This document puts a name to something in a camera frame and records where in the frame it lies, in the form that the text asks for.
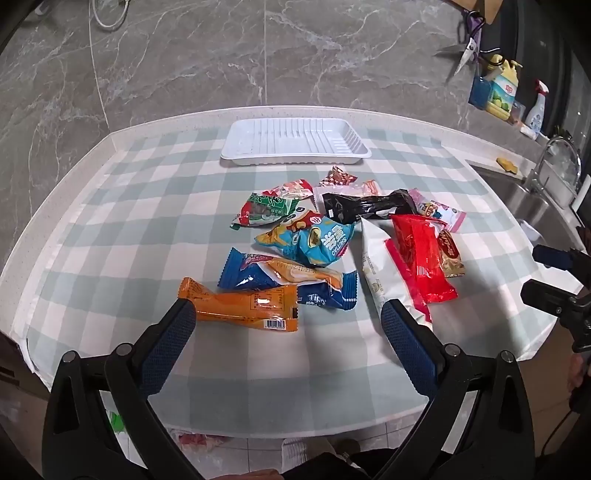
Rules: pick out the white plastic tray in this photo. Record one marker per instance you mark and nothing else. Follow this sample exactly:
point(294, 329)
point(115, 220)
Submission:
point(286, 138)

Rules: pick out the black snack packet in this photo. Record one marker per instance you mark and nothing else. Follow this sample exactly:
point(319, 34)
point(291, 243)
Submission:
point(351, 205)

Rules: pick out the person's right hand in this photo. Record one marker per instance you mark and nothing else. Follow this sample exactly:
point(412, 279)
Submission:
point(581, 374)

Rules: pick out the gold brown snack packet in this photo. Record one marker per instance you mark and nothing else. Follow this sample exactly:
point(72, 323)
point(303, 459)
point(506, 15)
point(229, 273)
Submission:
point(450, 251)

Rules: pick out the red white snack packet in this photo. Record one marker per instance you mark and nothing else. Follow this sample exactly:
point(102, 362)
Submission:
point(295, 188)

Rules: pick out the steel faucet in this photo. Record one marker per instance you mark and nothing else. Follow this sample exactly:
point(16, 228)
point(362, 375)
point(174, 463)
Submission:
point(538, 170)

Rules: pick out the light blue panda snack packet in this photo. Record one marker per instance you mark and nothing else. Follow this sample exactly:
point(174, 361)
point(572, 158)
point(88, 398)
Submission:
point(323, 244)

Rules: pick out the white spray bottle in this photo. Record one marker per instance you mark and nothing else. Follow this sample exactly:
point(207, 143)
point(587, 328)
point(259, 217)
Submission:
point(535, 115)

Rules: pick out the small brown red snack packet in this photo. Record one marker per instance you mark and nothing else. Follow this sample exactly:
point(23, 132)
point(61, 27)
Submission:
point(339, 177)

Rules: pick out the steel sink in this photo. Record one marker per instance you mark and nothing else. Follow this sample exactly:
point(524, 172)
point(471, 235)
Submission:
point(531, 203)

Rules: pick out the long white snack packet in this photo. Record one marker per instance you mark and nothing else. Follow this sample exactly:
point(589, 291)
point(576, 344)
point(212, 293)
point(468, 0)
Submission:
point(376, 263)

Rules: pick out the yellow sponge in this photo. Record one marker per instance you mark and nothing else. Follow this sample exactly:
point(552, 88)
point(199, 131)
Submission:
point(508, 165)

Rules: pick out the blue container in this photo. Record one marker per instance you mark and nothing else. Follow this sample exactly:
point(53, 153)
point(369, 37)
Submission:
point(480, 92)

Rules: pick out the yellow dish soap bottle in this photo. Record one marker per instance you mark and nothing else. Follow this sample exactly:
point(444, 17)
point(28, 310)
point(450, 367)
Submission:
point(503, 92)

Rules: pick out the pink white cartoon snack packet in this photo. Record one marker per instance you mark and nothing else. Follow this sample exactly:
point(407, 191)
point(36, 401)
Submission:
point(443, 214)

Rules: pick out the grey slipper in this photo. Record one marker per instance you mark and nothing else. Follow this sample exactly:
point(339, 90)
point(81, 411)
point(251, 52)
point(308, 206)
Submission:
point(346, 447)

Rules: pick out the bright red snack packet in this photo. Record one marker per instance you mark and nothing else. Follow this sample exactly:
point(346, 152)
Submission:
point(420, 258)

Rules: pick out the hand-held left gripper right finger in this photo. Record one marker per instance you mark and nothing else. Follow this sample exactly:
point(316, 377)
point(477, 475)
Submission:
point(408, 346)

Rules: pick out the brown wooden board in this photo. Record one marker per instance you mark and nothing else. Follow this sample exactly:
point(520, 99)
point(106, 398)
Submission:
point(485, 7)

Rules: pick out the red white wrapper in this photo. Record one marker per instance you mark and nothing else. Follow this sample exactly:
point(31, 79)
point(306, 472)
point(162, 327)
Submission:
point(194, 438)

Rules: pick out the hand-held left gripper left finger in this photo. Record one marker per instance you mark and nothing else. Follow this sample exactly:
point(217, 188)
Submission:
point(168, 350)

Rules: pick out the person's dark clothing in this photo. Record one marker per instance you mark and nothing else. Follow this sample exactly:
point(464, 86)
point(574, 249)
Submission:
point(332, 468)

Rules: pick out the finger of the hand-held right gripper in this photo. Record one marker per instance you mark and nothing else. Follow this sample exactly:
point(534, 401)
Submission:
point(549, 295)
point(554, 257)

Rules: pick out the green snack packet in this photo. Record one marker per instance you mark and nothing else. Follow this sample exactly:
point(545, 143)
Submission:
point(268, 210)

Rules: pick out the clear plastic container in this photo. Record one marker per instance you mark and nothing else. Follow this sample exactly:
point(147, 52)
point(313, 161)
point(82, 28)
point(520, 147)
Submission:
point(565, 170)

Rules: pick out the dark blue snack packet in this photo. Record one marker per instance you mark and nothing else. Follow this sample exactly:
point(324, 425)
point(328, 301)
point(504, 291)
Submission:
point(240, 277)

